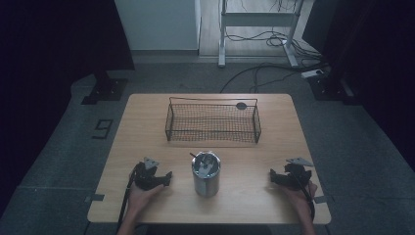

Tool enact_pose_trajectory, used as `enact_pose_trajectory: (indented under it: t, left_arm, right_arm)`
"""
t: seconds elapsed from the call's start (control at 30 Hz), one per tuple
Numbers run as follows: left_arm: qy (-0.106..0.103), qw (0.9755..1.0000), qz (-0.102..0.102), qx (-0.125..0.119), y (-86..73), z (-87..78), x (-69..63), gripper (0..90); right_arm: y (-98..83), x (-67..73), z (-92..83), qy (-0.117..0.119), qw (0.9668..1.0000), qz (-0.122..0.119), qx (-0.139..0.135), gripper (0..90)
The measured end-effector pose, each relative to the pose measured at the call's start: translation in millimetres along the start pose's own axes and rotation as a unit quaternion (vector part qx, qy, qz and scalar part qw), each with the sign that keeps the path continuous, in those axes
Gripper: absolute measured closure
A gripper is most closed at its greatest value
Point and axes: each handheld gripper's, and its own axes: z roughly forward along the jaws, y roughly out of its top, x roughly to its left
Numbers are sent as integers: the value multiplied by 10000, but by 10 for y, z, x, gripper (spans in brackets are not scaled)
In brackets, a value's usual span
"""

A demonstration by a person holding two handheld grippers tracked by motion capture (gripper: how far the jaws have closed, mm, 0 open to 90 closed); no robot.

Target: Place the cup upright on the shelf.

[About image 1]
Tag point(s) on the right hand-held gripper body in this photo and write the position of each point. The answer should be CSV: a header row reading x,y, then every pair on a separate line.
x,y
295,176

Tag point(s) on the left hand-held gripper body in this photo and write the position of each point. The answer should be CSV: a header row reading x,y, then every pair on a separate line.
x,y
145,178

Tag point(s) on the person's left hand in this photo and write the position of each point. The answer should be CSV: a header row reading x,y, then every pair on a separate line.
x,y
142,197

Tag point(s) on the person's right hand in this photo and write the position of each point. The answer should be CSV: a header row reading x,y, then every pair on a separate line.
x,y
301,196

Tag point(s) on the grey tape piece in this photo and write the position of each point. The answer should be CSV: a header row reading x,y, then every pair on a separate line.
x,y
320,199
95,197

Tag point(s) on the steel tumbler cup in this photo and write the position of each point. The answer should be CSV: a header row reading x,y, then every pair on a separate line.
x,y
206,182

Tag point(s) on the black round disc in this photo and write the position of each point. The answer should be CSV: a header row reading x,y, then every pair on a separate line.
x,y
241,105

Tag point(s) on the black stand base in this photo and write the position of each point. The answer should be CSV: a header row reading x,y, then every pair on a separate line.
x,y
329,87
105,89

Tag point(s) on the white power strip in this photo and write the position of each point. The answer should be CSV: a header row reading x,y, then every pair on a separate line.
x,y
312,73

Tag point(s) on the dark curtain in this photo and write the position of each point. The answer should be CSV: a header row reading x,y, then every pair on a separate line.
x,y
49,65
375,65

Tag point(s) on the white cabinet panel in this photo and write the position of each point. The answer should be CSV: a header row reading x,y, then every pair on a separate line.
x,y
160,24

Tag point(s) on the white desk frame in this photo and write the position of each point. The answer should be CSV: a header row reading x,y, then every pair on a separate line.
x,y
257,19

